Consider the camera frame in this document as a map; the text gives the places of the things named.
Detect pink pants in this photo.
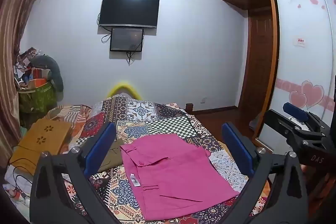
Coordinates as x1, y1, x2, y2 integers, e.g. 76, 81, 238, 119
120, 134, 239, 221

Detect white sliding wardrobe door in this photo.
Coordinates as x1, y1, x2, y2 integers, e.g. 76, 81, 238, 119
256, 0, 336, 151

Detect olive green pants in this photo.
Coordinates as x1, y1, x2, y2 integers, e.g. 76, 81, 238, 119
98, 139, 124, 173

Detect green storage bag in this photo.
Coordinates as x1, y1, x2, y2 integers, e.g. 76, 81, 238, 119
18, 82, 57, 113

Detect patchwork patterned bedspread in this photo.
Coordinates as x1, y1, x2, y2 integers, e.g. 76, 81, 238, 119
44, 95, 248, 223

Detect yellow round object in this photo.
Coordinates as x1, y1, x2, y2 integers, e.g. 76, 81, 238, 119
106, 81, 142, 100

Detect striped brown curtain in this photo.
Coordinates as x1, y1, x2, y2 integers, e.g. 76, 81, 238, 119
1, 0, 35, 168

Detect wooden wardrobe frame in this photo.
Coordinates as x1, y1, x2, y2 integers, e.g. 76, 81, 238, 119
223, 0, 279, 141

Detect small wall monitor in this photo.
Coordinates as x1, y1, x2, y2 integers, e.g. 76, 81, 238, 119
109, 28, 143, 52

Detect large wall television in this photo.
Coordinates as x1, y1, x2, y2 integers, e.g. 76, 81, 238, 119
98, 0, 160, 28

